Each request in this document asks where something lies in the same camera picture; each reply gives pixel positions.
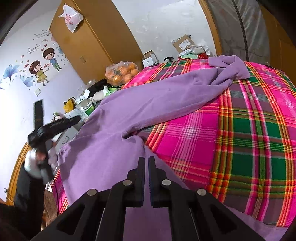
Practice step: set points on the wall socket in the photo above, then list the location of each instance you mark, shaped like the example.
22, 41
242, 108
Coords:
38, 92

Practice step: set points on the black bag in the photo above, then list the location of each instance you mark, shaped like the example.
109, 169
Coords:
97, 87

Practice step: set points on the wooden wardrobe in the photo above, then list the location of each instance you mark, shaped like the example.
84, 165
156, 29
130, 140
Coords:
92, 39

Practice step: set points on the white plastic bag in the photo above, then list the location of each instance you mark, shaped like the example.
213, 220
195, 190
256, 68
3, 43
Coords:
71, 18

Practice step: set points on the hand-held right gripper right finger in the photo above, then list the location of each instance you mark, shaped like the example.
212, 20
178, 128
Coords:
151, 183

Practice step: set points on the small white box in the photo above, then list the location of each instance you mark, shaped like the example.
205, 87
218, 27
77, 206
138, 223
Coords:
150, 60

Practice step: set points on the clear plastic door curtain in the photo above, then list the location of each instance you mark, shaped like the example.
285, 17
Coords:
231, 34

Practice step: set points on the wooden door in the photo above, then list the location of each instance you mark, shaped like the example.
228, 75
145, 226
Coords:
282, 46

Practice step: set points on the brown cardboard box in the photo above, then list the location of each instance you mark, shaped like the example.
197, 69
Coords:
183, 44

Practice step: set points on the cartoon couple wall sticker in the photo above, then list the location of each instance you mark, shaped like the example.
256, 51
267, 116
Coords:
44, 67

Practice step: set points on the bag of oranges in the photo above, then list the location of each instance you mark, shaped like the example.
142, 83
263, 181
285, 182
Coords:
121, 74

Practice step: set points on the grey plastic parcel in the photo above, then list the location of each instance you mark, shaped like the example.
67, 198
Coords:
196, 51

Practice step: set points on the pink green plaid bedsheet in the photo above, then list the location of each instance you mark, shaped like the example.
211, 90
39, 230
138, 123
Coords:
242, 139

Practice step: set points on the person's dark clothing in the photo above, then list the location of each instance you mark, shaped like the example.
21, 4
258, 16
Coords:
27, 204

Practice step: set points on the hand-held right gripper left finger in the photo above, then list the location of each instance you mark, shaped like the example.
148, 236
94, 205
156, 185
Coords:
141, 183

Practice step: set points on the grey drawer cabinet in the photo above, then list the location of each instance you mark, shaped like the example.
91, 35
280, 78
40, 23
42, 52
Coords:
67, 136

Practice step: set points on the person's left hand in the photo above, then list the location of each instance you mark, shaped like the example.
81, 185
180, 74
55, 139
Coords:
41, 157

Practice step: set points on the green white box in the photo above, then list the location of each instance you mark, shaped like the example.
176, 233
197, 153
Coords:
89, 111

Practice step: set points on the yellow bag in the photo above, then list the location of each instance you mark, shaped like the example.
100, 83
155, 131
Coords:
69, 106

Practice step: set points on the person's left forearm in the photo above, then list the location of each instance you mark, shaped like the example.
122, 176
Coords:
31, 166

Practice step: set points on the purple fleece garment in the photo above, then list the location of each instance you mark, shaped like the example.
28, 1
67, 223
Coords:
143, 102

